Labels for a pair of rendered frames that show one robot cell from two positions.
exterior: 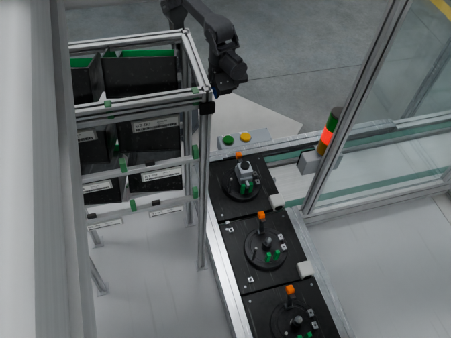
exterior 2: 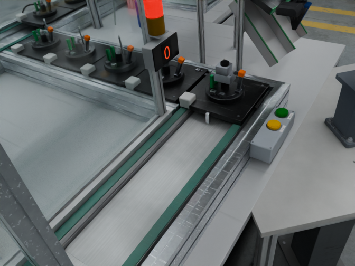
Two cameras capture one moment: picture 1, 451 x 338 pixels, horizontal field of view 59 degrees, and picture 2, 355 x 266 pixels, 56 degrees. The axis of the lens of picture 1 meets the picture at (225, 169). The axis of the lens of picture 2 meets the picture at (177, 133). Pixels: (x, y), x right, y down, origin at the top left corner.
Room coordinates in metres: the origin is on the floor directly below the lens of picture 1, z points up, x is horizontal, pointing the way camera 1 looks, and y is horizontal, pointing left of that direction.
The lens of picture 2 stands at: (1.54, -0.73, 1.66)
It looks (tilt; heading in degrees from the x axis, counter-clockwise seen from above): 41 degrees down; 149
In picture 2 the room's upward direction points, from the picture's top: 7 degrees counter-clockwise
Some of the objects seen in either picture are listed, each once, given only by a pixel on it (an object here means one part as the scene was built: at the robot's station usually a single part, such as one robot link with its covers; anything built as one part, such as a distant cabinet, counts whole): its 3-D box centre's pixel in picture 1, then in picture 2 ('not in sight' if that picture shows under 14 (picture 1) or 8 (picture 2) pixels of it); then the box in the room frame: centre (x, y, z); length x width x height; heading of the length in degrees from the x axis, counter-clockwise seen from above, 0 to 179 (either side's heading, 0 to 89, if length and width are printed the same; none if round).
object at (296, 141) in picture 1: (293, 148); (228, 168); (1.03, -0.26, 0.91); 0.89 x 0.06 x 0.11; 111
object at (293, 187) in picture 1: (316, 183); (175, 154); (0.88, -0.35, 0.91); 0.84 x 0.28 x 0.10; 111
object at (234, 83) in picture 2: (241, 183); (225, 90); (0.79, -0.06, 0.98); 0.14 x 0.14 x 0.02
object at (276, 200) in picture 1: (276, 202); (187, 100); (0.73, -0.19, 0.97); 0.05 x 0.05 x 0.04; 21
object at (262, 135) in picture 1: (244, 142); (272, 132); (1.02, -0.06, 0.93); 0.21 x 0.07 x 0.06; 111
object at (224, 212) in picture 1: (241, 186); (225, 95); (0.79, -0.06, 0.96); 0.24 x 0.24 x 0.02; 21
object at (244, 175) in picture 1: (245, 173); (222, 70); (0.78, -0.07, 1.06); 0.08 x 0.04 x 0.07; 21
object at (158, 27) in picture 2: (327, 144); (155, 24); (0.75, -0.28, 1.28); 0.05 x 0.05 x 0.05
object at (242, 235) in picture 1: (267, 243); (165, 67); (0.55, -0.15, 1.01); 0.24 x 0.24 x 0.13; 21
